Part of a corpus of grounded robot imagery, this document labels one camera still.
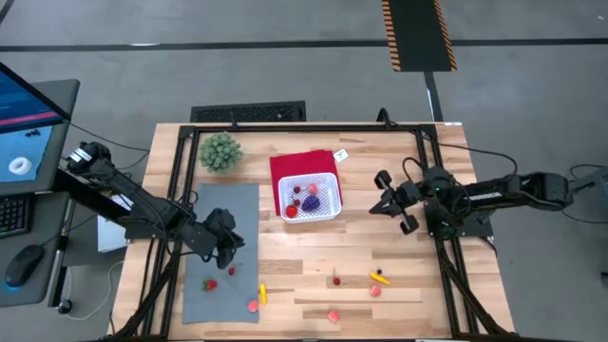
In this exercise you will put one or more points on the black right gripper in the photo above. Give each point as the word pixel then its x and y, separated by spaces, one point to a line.
pixel 408 197

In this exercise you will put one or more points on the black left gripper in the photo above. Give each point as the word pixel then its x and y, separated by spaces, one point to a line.
pixel 223 228

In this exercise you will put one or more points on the red toy strawberry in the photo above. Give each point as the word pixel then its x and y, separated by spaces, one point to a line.
pixel 209 285
pixel 291 211

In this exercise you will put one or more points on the yellow toy banana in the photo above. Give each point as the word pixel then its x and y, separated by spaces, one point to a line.
pixel 262 294
pixel 380 278

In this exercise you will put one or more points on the purple toy grapes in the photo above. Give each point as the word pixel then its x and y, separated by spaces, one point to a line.
pixel 311 203

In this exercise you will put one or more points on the pink toy peach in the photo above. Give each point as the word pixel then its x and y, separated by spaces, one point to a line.
pixel 312 188
pixel 253 306
pixel 334 316

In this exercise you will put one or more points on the orange-red round fruit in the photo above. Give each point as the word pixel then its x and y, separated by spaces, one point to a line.
pixel 375 291

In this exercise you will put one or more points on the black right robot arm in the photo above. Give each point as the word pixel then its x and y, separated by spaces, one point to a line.
pixel 489 195

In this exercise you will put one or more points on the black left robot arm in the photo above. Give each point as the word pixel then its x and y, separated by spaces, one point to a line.
pixel 142 209

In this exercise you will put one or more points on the grey cloth mat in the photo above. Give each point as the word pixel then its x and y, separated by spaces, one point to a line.
pixel 218 294

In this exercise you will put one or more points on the small white paper tag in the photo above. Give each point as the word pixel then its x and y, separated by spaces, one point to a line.
pixel 340 155

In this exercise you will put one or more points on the green potted plant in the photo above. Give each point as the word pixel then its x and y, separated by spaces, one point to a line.
pixel 220 151

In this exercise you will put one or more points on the white perforated plastic basket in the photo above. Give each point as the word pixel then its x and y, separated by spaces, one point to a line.
pixel 309 176

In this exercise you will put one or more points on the black table clamp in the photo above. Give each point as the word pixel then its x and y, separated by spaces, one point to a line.
pixel 385 116

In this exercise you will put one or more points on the red cloth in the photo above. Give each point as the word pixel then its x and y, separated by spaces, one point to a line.
pixel 299 164

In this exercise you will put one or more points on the white box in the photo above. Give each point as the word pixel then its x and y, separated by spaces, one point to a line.
pixel 110 237

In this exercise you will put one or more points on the black keyboard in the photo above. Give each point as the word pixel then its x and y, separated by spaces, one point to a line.
pixel 14 214
pixel 248 113

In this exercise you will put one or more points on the black stand pole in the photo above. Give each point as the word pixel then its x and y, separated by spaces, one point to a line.
pixel 58 275

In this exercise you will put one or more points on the black hazard-striped floor mat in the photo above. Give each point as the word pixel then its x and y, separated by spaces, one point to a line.
pixel 418 35

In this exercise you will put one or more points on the grey operator desk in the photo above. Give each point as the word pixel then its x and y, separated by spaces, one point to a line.
pixel 47 285

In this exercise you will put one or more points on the black computer mouse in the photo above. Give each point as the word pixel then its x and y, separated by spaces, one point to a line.
pixel 24 266

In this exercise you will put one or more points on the computer monitor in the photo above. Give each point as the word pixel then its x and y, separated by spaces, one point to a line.
pixel 19 104

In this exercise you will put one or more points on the black aluminium table frame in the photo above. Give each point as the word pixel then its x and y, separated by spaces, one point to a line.
pixel 309 128

